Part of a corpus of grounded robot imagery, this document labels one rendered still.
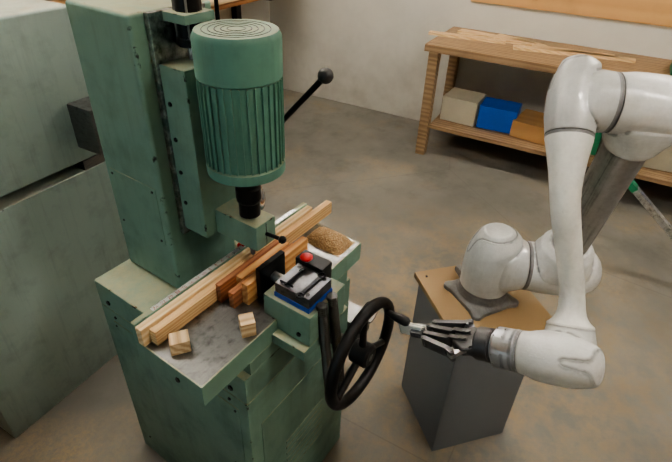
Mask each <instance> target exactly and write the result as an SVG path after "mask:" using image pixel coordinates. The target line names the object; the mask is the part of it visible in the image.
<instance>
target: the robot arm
mask: <svg viewBox="0 0 672 462"><path fill-rule="evenodd" d="M595 133H602V140H603V142H602V144H601V146H600V148H599V150H598V152H597V154H596V155H595V157H594V159H593V161H592V163H591V165H590V167H589V169H588V170H587V172H586V174H585V171H586V167H587V164H588V160H589V156H590V153H591V150H592V146H593V143H594V139H595ZM544 142H545V149H546V156H547V167H548V181H549V202H550V216H551V225H552V229H551V230H549V231H547V232H546V233H545V234H544V235H542V236H541V237H540V238H538V239H537V240H536V241H535V242H534V241H526V240H524V239H523V238H522V236H521V235H520V234H519V233H518V231H516V230H515V229H514V228H513V227H511V226H508V225H506V224H503V223H489V224H486V225H484V226H482V227H481V228H480V229H479V230H478V231H477V232H476V233H475V234H474V236H473V237H472V239H471V240H470V242H469V244H468V246H467V249H466V252H465V255H464V258H463V262H462V265H461V264H458V265H456V266H455V271H456V273H457V274H458V276H459V279H456V280H452V281H446V282H445V283H444V288H445V289H446V290H447V291H449V292H450V293H451V294H452V295H453V296H454V297H455V298H456V299H457V300H458V301H459V302H460V304H461V305H462V306H463V307H464V308H465V309H466V310H467V311H468V312H469V314H470V316H471V318H472V319H467V320H439V319H434V320H432V323H428V324H422V323H412V322H410V324H409V326H402V325H400V324H399V323H398V325H399V329H400V333H402V334H407V335H411V337H415V338H419V339H421V341H422V346H424V347H426V348H428V349H430V350H432V351H435V352H437V353H439V354H441V355H443V356H446V357H447V358H448V359H449V360H450V361H452V362H454V361H456V358H455V357H457V356H459V355H462V356H472V357H473V358H475V359H476V360H479V361H483V362H487V363H491V364H492V366H493V367H495V368H498V369H503V370H507V371H511V372H513V373H519V374H522V375H525V376H527V377H529V378H530V379H532V380H535V381H538V382H542V383H545V384H549V385H553V386H558V387H563V388H569V389H592V388H597V387H598V386H599V385H600V384H601V382H602V380H603V377H604V373H605V356H604V353H603V351H602V350H601V349H600V348H599V347H597V341H596V332H595V327H593V326H592V325H591V323H590V322H589V320H588V318H587V314H586V299H585V294H586V293H588V292H591V291H592V290H593V289H594V288H596V287H597V286H598V284H599V283H600V280H601V277H602V266H601V261H600V259H599V258H598V256H597V255H596V254H595V253H594V249H593V246H592V245H591V244H592V243H593V241H594V240H595V238H596V237H597V235H598V233H599V232H600V230H601V229H602V227H603V226H604V224H605V223H606V221H607V219H608V218H609V216H610V215H611V213H612V212H613V210H614V209H615V207H616V206H617V204H618V202H619V201H620V199H621V198H622V197H623V195H624V194H625V192H626V190H627V189H628V187H629V186H630V184H631V183H632V181H633V180H634V178H635V177H636V175H637V173H638V172H639V170H640V169H641V167H642V166H643V164H644V163H645V161H646V160H648V159H651V158H653V157H655V156H657V155H658V154H659V153H660V152H662V151H664V150H665V149H667V148H668V147H670V146H671V145H672V76H670V75H664V74H657V73H648V72H616V71H610V70H605V69H602V64H601V62H600V61H598V60H597V59H596V58H594V57H592V56H588V55H585V54H578V55H573V56H570V57H567V58H565V59H564V60H563V61H562V62H561V64H560V66H559V67H558V69H557V71H556V72H555V74H554V76H553V78H552V80H551V82H550V85H549V88H548V92H547V96H546V102H545V109H544ZM520 289H522V290H527V291H531V292H536V293H542V294H549V295H558V296H559V300H558V306H557V310H556V313H555V314H554V316H553V317H552V318H550V319H549V320H547V321H546V325H545V329H544V330H536V331H523V330H520V329H512V328H507V327H501V326H500V327H497V328H496V329H494V328H489V327H483V326H480V327H478V328H477V327H475V326H474V321H473V320H475V321H480V320H482V319H483V318H484V317H486V316H489V315H492V314H494V313H497V312H500V311H503V310H505V309H508V308H516V307H517V306H518V304H519V302H518V300H517V299H516V298H514V297H513V296H511V295H510V294H509V293H508V292H509V291H514V290H520ZM438 324H439V325H438Z"/></svg>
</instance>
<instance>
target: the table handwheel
mask: <svg viewBox="0 0 672 462"><path fill-rule="evenodd" d="M382 308H383V310H384V320H383V326H382V330H381V334H380V337H379V340H377V341H376V342H374V343H370V342H368V341H367V328H368V320H369V319H370V318H371V317H372V316H373V315H374V314H375V313H376V312H377V311H378V310H380V309H382ZM389 310H392V311H395V308H394V305H393V302H392V301H391V300H390V299H389V298H387V297H384V296H381V297H377V298H375V299H373V300H371V301H370V302H369V303H367V304H366V305H365V306H364V307H363V308H362V309H361V310H360V311H359V313H358V314H357V315H356V316H355V318H354V319H353V321H352V322H351V323H350V325H349V326H348V328H347V330H346V331H345V333H344V334H343V333H341V339H340V342H339V343H338V345H337V349H336V351H335V353H334V355H333V358H332V361H331V363H330V366H329V369H328V373H327V377H326V382H325V400H326V403H327V405H328V406H329V408H331V409H332V410H335V411H339V410H343V409H345V408H347V407H348V406H350V405H351V404H352V403H353V402H354V401H355V400H356V399H357V398H358V397H359V396H360V395H361V393H362V392H363V391H364V389H365V388H366V387H367V385H368V384H369V382H370V380H371V379H372V377H373V375H374V374H375V372H376V370H377V368H378V366H379V364H380V362H381V360H382V358H383V356H384V354H385V351H386V349H387V346H388V344H389V341H390V338H391V334H392V331H393V326H394V320H392V319H391V318H390V317H388V316H387V313H388V311H389ZM359 333H360V338H358V339H356V338H357V336H358V335H359ZM347 356H348V358H349V360H350V361H351V362H353V363H352V365H351V367H350V369H349V371H348V373H347V375H346V377H345V379H344V380H343V382H342V384H341V386H340V388H339V389H338V391H337V387H338V382H339V378H340V374H341V371H342V368H343V365H344V363H345V360H346V358H347ZM359 366H360V367H362V368H365V369H364V371H363V372H362V374H361V376H360V377H359V378H358V380H357V381H356V383H355V384H354V385H353V386H352V387H351V389H350V390H349V391H348V392H347V393H345V391H346V389H347V387H348V385H349V383H350V382H351V380H352V378H353V376H354V375H355V373H356V371H357V369H358V368H359ZM344 393H345V394H344Z"/></svg>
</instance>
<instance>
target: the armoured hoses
mask: <svg viewBox="0 0 672 462"><path fill-rule="evenodd" d="M327 300H328V303H329V304H328V305H329V318H330V328H331V329H330V330H331V331H330V332H331V340H332V349H333V355H334V353H335V351H336V349H337V345H338V343H339V342H340V339H341V329H340V320H339V319H340V318H339V308H338V295H337V293H336V292H329V293H328V294H327ZM316 310H317V311H318V319H319V320H318V321H319V322H318V323H319V324H318V325H319V339H320V349H321V359H322V368H323V378H324V388H325V382H326V377H327V373H328V369H329V366H330V363H331V361H332V357H331V346H330V345H331V344H330V335H329V334H330V333H329V323H328V322H329V321H328V306H327V304H326V303H325V302H318V303H317V304H316ZM351 365H352V364H351ZM351 365H350V366H349V368H348V370H347V372H346V373H344V365H343V368H342V371H341V374H340V378H339V382H338V387H337V391H338V389H339V388H340V386H341V384H342V382H343V380H344V379H345V377H346V375H347V373H348V371H349V369H350V367H351Z"/></svg>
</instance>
